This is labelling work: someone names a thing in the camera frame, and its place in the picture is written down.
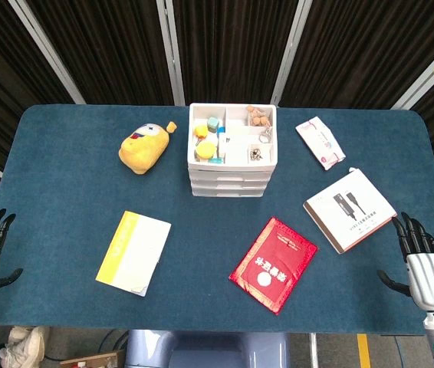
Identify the clear plastic drawer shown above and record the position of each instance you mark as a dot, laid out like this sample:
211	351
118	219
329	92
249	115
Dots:
228	175
228	192
228	184

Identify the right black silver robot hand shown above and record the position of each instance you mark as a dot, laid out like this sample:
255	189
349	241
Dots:
431	280

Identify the yellow plush toy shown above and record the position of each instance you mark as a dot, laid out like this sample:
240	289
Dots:
144	149

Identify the small beige teddy bear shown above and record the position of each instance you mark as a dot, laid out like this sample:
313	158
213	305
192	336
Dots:
257	115

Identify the yellow white notebook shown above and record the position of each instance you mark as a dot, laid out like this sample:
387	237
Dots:
136	253

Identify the grey partition post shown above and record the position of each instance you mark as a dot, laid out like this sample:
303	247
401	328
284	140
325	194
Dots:
48	50
173	53
290	57
428	74

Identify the white shoes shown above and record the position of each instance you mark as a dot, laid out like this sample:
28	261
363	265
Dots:
23	347

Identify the blue-grey robot torso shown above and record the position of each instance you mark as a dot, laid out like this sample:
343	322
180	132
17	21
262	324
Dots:
209	350

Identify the red certificate booklet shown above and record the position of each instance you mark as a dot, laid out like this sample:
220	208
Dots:
274	264

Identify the small metal trinket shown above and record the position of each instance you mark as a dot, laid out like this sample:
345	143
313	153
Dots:
256	153

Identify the yellow round toy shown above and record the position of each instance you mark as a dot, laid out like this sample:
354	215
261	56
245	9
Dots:
205	150

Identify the white drawer organizer box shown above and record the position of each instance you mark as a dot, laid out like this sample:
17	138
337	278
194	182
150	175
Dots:
232	132

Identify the small teal box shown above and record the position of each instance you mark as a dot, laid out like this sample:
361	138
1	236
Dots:
212	124

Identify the white pink tissue pack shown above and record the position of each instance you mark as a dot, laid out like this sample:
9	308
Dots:
320	142

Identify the brown cardboard box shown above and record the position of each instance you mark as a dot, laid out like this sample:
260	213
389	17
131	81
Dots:
94	360

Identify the blue table cloth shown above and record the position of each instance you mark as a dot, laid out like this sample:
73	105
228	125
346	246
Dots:
67	191

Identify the small yellow rubber duck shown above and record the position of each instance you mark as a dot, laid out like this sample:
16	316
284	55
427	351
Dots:
201	131

